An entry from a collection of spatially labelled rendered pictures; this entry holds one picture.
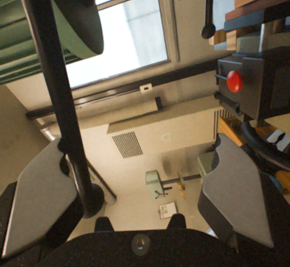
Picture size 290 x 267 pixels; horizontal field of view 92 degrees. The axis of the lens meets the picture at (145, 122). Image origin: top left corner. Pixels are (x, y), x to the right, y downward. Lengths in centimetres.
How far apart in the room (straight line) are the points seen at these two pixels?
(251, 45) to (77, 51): 27
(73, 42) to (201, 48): 157
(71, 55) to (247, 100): 25
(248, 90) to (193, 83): 157
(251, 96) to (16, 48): 29
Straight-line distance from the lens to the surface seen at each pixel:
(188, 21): 164
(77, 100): 180
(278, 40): 27
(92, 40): 22
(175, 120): 161
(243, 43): 33
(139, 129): 163
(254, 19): 25
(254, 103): 23
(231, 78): 23
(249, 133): 40
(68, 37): 20
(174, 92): 177
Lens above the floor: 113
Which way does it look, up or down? 6 degrees up
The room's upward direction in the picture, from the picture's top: 104 degrees counter-clockwise
